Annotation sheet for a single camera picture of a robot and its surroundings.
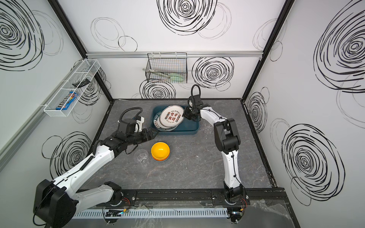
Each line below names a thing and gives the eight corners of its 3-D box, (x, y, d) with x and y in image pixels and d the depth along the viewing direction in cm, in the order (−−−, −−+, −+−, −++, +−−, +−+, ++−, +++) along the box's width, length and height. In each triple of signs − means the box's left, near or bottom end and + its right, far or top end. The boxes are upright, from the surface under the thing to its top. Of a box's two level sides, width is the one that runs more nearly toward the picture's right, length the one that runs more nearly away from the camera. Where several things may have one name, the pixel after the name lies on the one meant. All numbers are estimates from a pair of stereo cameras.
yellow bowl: (152, 162, 87) (149, 157, 82) (154, 147, 94) (152, 141, 88) (169, 162, 87) (168, 157, 82) (170, 147, 94) (169, 141, 88)
